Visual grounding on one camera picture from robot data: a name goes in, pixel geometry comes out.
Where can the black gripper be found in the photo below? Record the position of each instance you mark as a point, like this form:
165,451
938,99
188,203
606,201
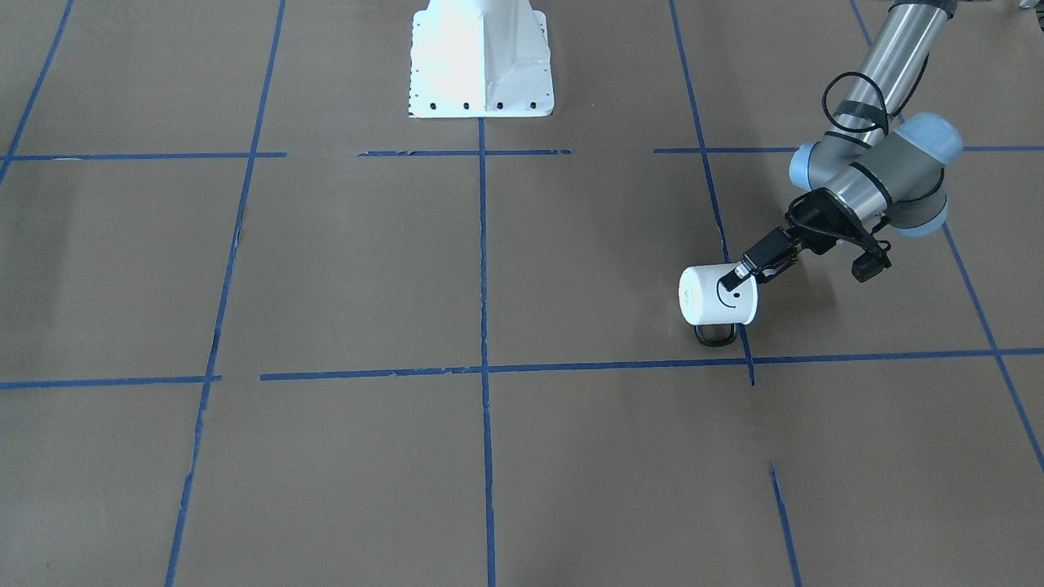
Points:
802,222

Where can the white smiley mug black handle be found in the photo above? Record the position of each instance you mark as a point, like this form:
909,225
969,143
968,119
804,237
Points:
715,301

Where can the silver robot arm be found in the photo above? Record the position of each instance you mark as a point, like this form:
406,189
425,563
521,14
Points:
873,167

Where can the brown paper table cover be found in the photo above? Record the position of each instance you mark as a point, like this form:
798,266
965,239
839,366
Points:
262,328

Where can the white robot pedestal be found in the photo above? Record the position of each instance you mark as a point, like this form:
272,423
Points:
473,59

